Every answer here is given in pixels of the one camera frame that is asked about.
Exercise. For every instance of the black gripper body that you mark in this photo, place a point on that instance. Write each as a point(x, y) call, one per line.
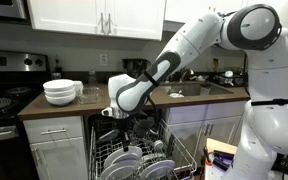
point(125, 126)

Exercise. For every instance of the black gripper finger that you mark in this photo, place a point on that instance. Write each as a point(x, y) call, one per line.
point(125, 145)

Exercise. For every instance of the white dinner plate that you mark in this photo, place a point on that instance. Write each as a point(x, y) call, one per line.
point(134, 153)

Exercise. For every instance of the robot base platform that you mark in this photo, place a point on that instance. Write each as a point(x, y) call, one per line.
point(219, 157)

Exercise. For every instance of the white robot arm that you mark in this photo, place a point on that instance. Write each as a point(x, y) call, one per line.
point(257, 31)

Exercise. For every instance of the white plate in rack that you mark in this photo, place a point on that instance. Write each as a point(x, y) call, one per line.
point(120, 170)
point(157, 170)

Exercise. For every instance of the clear glass container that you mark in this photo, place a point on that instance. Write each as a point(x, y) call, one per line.
point(89, 97)

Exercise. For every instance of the clear glass jar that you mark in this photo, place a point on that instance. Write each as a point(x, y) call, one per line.
point(92, 82)

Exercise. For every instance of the black coffee maker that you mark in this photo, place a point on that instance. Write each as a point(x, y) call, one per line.
point(135, 66)

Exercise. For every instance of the white coffee mug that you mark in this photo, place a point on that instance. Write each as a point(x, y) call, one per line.
point(78, 88)

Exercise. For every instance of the white lower cabinet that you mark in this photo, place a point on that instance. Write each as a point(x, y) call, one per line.
point(58, 148)

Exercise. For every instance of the white cabinet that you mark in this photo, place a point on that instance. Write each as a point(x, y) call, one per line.
point(141, 19)
point(58, 148)

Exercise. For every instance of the stack of white bowls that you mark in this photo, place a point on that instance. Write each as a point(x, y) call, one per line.
point(59, 92)

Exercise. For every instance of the kitchen sink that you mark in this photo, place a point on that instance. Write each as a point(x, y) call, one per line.
point(194, 89)

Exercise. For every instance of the white upper cabinet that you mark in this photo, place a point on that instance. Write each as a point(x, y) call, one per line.
point(141, 19)

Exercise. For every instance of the stainless steel stove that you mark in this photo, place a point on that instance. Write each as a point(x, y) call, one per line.
point(22, 76)

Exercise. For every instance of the microwave oven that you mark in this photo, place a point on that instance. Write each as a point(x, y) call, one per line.
point(14, 10)

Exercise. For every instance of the wire dishwasher rack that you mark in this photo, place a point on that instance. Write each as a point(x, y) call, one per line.
point(155, 153)

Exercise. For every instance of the white wall outlet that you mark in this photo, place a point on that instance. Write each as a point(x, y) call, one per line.
point(103, 59)

